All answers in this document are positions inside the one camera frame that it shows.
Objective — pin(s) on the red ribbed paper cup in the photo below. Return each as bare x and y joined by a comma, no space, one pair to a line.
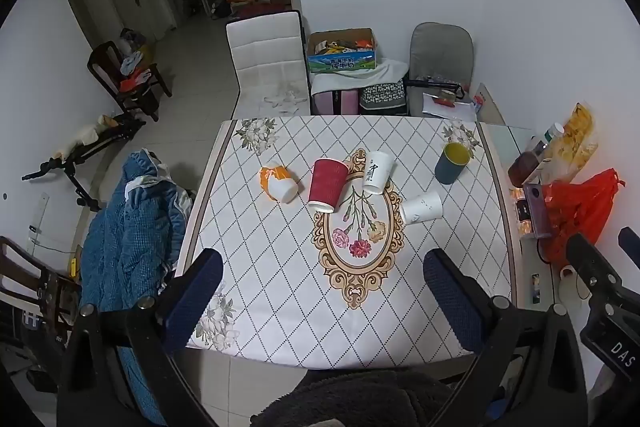
327,184

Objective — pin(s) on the orange and white paper cup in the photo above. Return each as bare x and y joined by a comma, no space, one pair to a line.
280,182

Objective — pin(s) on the white upholstered chair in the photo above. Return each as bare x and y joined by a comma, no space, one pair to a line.
267,57

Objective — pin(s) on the dark mug with yellow inside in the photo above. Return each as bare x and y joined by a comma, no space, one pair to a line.
450,169

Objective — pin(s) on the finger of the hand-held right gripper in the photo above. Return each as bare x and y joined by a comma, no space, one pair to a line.
590,259
630,242

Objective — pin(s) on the black tripod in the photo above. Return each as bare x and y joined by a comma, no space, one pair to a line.
75,154

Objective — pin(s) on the white cup with black print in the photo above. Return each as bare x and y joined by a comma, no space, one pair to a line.
377,174

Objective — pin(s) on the bottle of brown liquid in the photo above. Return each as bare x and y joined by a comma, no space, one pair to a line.
525,167

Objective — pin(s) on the cardboard box with blue print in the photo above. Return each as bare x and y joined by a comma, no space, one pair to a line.
345,59

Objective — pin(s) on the black and white patterned bag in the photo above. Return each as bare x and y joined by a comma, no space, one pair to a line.
382,97

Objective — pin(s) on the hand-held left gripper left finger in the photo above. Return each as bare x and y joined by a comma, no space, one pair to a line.
195,302

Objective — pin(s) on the dark wooden chair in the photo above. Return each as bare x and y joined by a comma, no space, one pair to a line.
107,67

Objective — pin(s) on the grey chair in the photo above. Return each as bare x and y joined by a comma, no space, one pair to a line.
440,52

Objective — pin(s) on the floral diamond-pattern tablecloth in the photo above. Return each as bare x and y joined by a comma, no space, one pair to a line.
280,257

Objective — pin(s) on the white cloth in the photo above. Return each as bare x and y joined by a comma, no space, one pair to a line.
385,74

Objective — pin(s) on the blue quilted jacket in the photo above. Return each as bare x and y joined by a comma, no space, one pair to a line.
125,247

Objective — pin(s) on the black fleece garment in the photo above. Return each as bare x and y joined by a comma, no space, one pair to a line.
350,399

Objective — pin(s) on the brown wooden chair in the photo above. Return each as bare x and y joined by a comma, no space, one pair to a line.
47,287

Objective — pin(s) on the bottle with green label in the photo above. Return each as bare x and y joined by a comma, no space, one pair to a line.
553,133

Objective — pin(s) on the pink suitcase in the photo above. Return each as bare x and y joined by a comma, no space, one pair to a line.
332,103

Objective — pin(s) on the plain white paper cup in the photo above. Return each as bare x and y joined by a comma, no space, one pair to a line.
422,209

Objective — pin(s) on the pile of clothes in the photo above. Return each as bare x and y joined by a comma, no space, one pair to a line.
134,67

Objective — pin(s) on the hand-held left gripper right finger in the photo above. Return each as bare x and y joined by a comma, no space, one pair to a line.
452,302

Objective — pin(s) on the yellow snack bag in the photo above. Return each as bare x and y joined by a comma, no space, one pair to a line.
575,142

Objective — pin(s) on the red plastic bag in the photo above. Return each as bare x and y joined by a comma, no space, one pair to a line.
580,207

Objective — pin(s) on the white papers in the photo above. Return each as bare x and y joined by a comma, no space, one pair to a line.
447,109

